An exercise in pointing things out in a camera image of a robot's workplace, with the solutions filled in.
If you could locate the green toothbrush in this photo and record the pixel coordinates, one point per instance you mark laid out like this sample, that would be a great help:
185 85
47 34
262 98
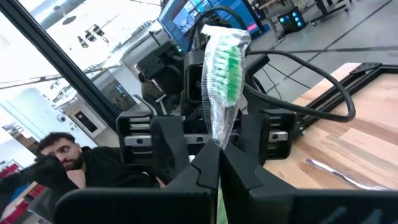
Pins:
225 77

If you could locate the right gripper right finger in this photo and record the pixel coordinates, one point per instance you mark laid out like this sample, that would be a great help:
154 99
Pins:
311 208

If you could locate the black computer with blue fans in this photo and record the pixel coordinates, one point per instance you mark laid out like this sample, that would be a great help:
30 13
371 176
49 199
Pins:
290 20

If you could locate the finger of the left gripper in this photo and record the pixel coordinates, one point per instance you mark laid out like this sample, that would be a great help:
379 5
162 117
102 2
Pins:
253 137
169 146

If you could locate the grey toothbrush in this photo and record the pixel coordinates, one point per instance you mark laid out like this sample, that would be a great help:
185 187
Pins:
342 175

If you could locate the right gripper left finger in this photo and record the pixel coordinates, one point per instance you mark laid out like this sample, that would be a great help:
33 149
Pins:
140 208

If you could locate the person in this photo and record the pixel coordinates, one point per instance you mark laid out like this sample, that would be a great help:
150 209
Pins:
150 90
109 168

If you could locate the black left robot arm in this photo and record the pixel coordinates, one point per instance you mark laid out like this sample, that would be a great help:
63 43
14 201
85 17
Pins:
161 65

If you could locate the monitor with blue screen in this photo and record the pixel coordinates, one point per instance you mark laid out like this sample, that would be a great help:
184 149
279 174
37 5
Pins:
186 15

